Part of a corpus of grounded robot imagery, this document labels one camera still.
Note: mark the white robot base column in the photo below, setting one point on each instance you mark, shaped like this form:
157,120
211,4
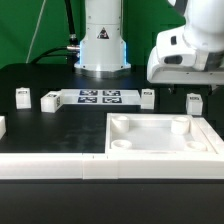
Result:
103,50

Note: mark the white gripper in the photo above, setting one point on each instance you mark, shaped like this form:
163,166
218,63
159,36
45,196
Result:
194,88

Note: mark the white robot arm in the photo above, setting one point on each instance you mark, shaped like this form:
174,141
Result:
193,53

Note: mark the white U-shaped obstacle fence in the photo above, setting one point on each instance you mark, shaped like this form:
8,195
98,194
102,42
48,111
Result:
110,166

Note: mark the white square tabletop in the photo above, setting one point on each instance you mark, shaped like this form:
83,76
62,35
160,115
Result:
160,133

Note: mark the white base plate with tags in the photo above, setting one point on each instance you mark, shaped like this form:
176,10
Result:
100,97

